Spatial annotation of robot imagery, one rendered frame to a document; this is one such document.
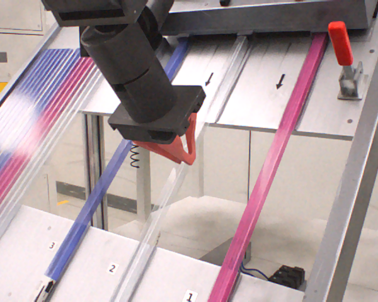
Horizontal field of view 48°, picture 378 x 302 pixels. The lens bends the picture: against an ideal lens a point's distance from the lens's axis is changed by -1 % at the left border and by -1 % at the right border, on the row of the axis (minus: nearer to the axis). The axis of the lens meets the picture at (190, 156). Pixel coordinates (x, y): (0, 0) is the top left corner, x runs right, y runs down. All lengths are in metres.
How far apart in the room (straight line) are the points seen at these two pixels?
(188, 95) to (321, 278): 0.23
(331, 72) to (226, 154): 2.03
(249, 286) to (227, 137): 2.13
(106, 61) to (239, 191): 2.20
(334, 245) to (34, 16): 1.66
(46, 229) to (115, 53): 0.30
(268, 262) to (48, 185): 1.22
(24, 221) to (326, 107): 0.44
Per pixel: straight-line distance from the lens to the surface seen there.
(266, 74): 0.60
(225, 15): 0.65
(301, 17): 0.61
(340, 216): 0.44
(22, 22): 1.88
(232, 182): 2.59
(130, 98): 0.44
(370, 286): 0.97
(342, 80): 0.53
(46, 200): 2.00
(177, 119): 0.45
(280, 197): 2.47
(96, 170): 1.11
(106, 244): 0.55
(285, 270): 0.86
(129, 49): 0.42
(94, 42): 0.42
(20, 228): 0.66
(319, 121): 0.52
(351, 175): 0.46
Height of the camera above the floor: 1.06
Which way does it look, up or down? 13 degrees down
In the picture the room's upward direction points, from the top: straight up
